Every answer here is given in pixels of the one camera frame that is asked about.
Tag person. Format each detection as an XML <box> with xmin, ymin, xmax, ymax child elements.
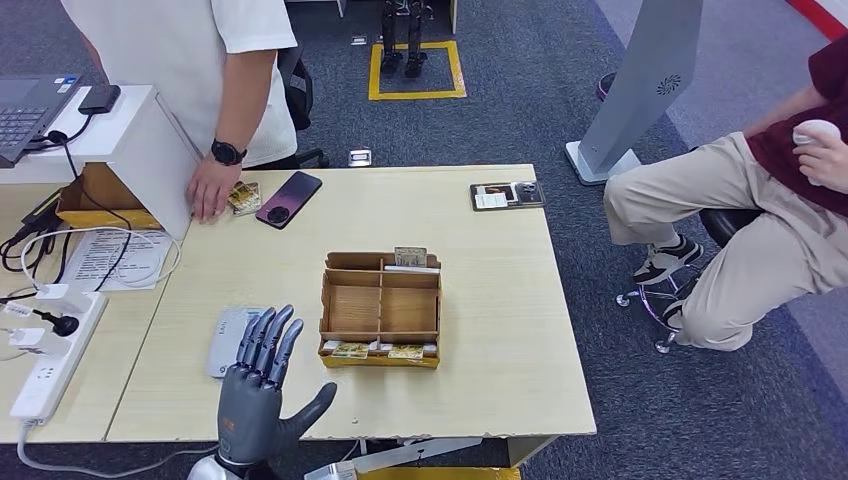
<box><xmin>59</xmin><ymin>0</ymin><xmax>299</xmax><ymax>225</ymax></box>
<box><xmin>602</xmin><ymin>33</ymin><xmax>848</xmax><ymax>354</ymax></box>

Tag white handheld device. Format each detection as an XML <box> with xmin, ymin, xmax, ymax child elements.
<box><xmin>792</xmin><ymin>119</ymin><xmax>843</xmax><ymax>148</ymax></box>

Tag black plug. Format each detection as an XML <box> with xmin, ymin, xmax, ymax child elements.
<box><xmin>33</xmin><ymin>308</ymin><xmax>81</xmax><ymax>338</ymax></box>

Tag black office chair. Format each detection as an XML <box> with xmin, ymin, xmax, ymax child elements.
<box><xmin>261</xmin><ymin>44</ymin><xmax>331</xmax><ymax>171</ymax></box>

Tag white power strip cable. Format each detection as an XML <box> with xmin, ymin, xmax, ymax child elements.
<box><xmin>16</xmin><ymin>422</ymin><xmax>220</xmax><ymax>480</ymax></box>

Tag person's left hand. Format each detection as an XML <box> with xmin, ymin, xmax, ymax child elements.
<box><xmin>185</xmin><ymin>158</ymin><xmax>243</xmax><ymax>225</ymax></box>
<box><xmin>792</xmin><ymin>135</ymin><xmax>848</xmax><ymax>188</ymax></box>

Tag white power strip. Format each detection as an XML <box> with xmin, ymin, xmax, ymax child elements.
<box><xmin>8</xmin><ymin>291</ymin><xmax>109</xmax><ymax>425</ymax></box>

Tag white looped cable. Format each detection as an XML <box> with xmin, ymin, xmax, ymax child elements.
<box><xmin>19</xmin><ymin>226</ymin><xmax>183</xmax><ymax>289</ymax></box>

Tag black wrist watch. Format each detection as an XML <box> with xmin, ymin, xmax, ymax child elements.
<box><xmin>209</xmin><ymin>137</ymin><xmax>248</xmax><ymax>167</ymax></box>

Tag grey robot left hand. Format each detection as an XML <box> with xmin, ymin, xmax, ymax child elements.
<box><xmin>216</xmin><ymin>304</ymin><xmax>339</xmax><ymax>468</ymax></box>

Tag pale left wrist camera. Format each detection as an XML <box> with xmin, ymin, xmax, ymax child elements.
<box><xmin>304</xmin><ymin>461</ymin><xmax>359</xmax><ymax>480</ymax></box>

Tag white box stand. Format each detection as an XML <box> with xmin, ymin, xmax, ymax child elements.
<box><xmin>0</xmin><ymin>84</ymin><xmax>203</xmax><ymax>241</ymax></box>

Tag cardboard organiser box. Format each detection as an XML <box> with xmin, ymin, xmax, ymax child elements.
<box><xmin>319</xmin><ymin>250</ymin><xmax>444</xmax><ymax>370</ymax></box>

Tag black power brick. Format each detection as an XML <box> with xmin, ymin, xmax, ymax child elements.
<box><xmin>19</xmin><ymin>190</ymin><xmax>66</xmax><ymax>231</ymax></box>

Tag printed paper sheet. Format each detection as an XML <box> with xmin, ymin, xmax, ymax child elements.
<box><xmin>60</xmin><ymin>228</ymin><xmax>175</xmax><ymax>293</ymax></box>

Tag black cable bundle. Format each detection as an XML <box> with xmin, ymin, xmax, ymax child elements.
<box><xmin>0</xmin><ymin>225</ymin><xmax>68</xmax><ymax>293</ymax></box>

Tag white charger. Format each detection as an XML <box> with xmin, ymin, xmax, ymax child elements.
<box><xmin>34</xmin><ymin>283</ymin><xmax>94</xmax><ymax>316</ymax></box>

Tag white desk bracket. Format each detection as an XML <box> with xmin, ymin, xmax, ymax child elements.
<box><xmin>351</xmin><ymin>437</ymin><xmax>485</xmax><ymax>475</ymax></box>

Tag desk leg panel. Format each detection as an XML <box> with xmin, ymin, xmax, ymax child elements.
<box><xmin>506</xmin><ymin>435</ymin><xmax>559</xmax><ymax>469</ymax></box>

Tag black humanoid robot legs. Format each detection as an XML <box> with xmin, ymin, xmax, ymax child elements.
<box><xmin>379</xmin><ymin>0</ymin><xmax>431</xmax><ymax>81</ymax></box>

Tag open yellow cardboard box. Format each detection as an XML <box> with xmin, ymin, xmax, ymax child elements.
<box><xmin>56</xmin><ymin>160</ymin><xmax>164</xmax><ymax>231</ymax></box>

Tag grey card reader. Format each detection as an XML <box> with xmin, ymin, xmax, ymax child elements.
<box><xmin>207</xmin><ymin>305</ymin><xmax>270</xmax><ymax>380</ymax></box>

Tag black stool chrome base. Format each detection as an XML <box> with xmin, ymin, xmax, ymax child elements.
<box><xmin>614</xmin><ymin>208</ymin><xmax>763</xmax><ymax>356</ymax></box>

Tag black flat adapter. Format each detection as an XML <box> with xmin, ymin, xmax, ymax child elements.
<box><xmin>78</xmin><ymin>83</ymin><xmax>123</xmax><ymax>115</ymax></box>

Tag white plug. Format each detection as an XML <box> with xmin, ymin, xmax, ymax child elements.
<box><xmin>6</xmin><ymin>326</ymin><xmax>73</xmax><ymax>359</ymax></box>

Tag dark laptop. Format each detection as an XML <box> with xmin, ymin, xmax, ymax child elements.
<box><xmin>0</xmin><ymin>72</ymin><xmax>85</xmax><ymax>169</ymax></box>

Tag dark purple smartphone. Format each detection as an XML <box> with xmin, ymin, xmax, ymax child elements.
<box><xmin>254</xmin><ymin>170</ymin><xmax>324</xmax><ymax>231</ymax></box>

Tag grey kiosk stand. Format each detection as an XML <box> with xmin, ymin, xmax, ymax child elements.
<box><xmin>564</xmin><ymin>0</ymin><xmax>705</xmax><ymax>188</ymax></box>

